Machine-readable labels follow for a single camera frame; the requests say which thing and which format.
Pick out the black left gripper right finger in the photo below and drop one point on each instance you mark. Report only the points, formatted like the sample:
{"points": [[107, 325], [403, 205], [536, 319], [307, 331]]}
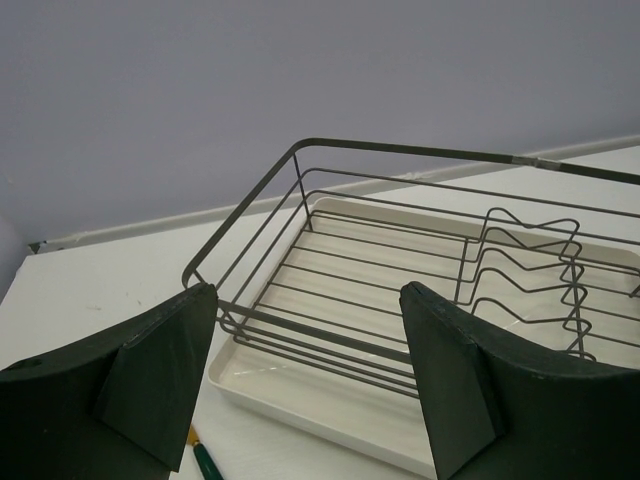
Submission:
{"points": [[497, 406]]}

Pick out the gold knife green handle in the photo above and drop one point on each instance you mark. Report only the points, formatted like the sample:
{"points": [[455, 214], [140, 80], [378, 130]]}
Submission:
{"points": [[204, 460]]}

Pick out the cream drip tray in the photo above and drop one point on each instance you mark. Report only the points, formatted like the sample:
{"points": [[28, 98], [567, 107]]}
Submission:
{"points": [[313, 322]]}

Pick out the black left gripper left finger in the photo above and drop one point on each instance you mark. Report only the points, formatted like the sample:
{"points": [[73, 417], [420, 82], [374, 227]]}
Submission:
{"points": [[117, 404]]}

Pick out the grey wire dish rack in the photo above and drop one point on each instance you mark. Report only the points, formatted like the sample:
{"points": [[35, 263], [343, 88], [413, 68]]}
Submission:
{"points": [[604, 183]]}

